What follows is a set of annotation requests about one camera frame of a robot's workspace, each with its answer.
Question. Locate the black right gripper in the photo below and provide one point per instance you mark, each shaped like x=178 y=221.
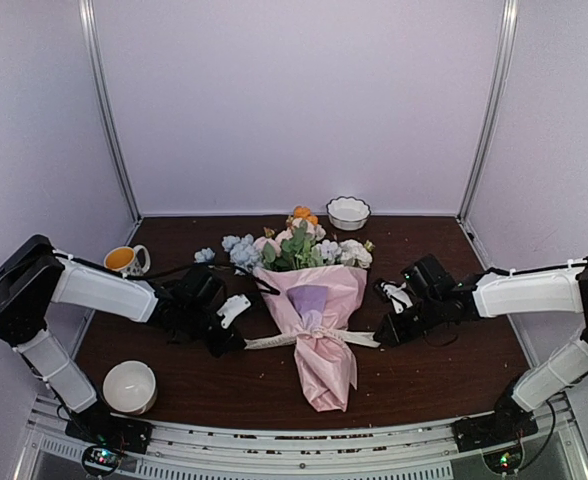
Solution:
x=398 y=336

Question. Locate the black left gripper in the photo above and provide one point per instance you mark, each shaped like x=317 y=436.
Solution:
x=227 y=342

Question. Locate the cream ribbon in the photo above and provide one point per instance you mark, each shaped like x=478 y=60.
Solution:
x=360 y=338

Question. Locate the blue flower bunch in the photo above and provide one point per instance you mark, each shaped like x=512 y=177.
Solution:
x=244 y=255

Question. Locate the white purple flower bunch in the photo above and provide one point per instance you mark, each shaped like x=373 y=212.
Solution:
x=350 y=253

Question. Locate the purple tissue paper sheet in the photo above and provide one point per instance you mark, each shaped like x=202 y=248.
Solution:
x=312 y=312

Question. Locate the pink flower bunch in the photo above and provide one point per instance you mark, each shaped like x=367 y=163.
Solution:
x=296 y=247

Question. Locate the orange flower stem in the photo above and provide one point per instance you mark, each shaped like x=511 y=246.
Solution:
x=305 y=213

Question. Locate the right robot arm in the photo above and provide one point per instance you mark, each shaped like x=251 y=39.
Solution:
x=540 y=293

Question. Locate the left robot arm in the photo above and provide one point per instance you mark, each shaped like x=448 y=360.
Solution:
x=38 y=279

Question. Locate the patterned mug yellow inside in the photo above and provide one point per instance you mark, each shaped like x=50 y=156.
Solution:
x=131 y=261

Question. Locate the plain white round bowl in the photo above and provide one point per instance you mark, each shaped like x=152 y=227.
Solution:
x=130 y=388

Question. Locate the white scalloped bowl black rim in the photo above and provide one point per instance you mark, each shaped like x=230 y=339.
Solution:
x=348 y=213

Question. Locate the right round circuit board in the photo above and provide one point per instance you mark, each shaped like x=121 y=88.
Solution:
x=504 y=461

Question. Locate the round circuit board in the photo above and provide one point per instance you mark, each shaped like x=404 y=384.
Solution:
x=98 y=460
x=504 y=461

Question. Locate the left round circuit board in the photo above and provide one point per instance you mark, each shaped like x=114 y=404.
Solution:
x=98 y=460

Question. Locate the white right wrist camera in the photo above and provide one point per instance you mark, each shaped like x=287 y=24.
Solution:
x=398 y=295

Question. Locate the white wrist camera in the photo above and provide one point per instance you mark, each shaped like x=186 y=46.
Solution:
x=398 y=295
x=233 y=307

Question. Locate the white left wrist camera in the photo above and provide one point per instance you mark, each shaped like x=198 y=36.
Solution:
x=233 y=307

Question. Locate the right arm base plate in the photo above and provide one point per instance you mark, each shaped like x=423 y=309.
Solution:
x=499 y=427

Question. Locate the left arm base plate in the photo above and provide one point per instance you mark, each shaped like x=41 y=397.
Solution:
x=101 y=428

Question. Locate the aluminium front rail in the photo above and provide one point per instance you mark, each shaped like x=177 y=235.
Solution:
x=425 y=450

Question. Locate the aluminium right corner post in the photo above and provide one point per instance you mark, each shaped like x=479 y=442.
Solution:
x=503 y=59

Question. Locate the aluminium corner post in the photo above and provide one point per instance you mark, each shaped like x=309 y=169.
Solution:
x=90 y=32
x=503 y=59

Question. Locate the aluminium left corner post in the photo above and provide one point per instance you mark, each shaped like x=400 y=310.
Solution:
x=90 y=32

